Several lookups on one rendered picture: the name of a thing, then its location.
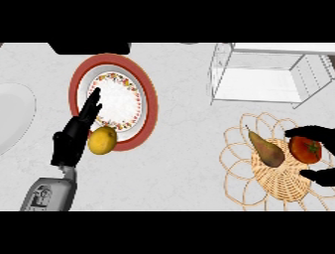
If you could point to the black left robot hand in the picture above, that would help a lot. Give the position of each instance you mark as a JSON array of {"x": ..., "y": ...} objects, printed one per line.
[{"x": 72, "y": 139}]

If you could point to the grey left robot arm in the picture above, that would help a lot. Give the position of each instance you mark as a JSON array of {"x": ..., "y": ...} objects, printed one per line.
[{"x": 47, "y": 195}]

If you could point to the red tomato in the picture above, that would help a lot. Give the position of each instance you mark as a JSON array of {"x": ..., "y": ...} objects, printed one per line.
[{"x": 304, "y": 149}]

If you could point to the woven wicker placemat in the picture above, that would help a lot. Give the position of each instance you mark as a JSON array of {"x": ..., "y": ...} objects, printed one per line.
[{"x": 271, "y": 175}]

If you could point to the yellow lemon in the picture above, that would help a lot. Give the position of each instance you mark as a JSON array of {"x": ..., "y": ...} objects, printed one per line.
[{"x": 101, "y": 140}]

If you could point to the brown pear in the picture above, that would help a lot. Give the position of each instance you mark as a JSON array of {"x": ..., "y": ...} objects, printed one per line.
[{"x": 267, "y": 151}]

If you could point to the large white oval plate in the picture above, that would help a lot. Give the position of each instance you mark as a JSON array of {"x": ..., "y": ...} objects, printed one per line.
[{"x": 1, "y": 119}]

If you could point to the red rimmed floral plate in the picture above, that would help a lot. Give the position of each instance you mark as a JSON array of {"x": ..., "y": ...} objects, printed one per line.
[{"x": 118, "y": 96}]

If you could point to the black appliance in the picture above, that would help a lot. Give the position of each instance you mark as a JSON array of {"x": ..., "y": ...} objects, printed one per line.
[{"x": 90, "y": 48}]

